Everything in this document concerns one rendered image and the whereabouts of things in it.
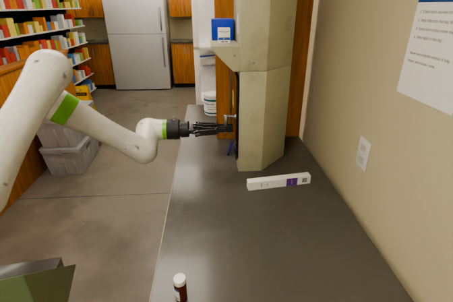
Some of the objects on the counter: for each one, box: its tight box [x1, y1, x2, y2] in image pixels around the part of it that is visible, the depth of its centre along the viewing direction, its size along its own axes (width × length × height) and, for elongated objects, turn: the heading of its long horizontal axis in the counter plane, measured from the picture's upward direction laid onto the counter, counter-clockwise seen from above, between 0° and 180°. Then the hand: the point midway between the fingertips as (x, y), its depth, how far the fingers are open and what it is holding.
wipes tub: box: [204, 91, 216, 116], centre depth 204 cm, size 13×13×15 cm
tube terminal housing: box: [233, 0, 298, 172], centre depth 134 cm, size 25×32×77 cm
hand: (225, 127), depth 131 cm, fingers closed, pressing on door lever
